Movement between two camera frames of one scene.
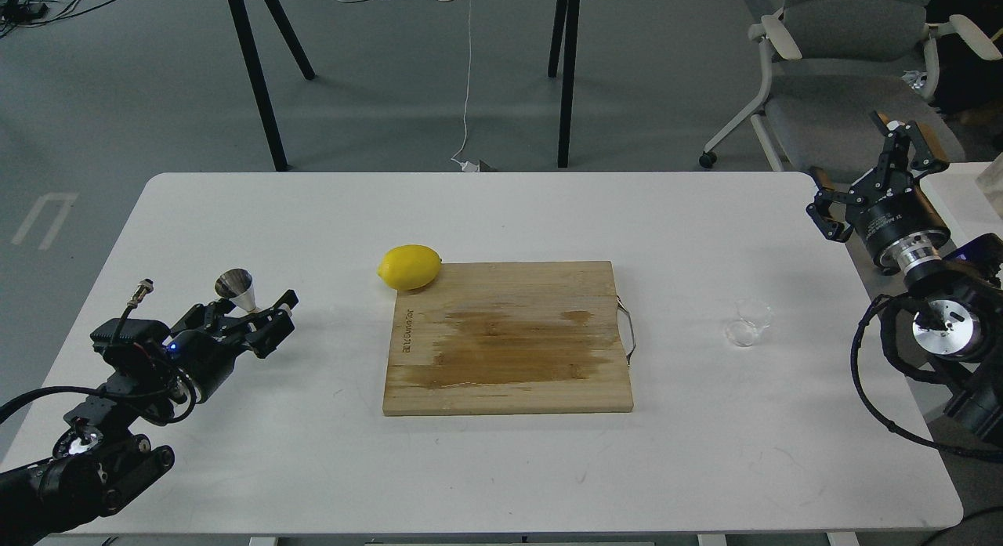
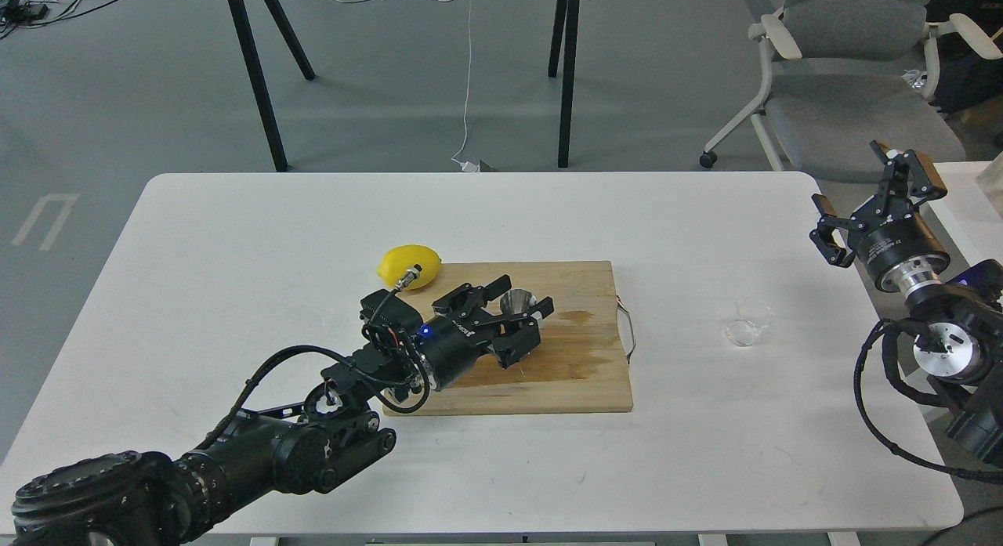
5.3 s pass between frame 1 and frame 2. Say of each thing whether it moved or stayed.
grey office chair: stayed
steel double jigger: moved
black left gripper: moved
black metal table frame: stayed
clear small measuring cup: stayed
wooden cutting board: stayed
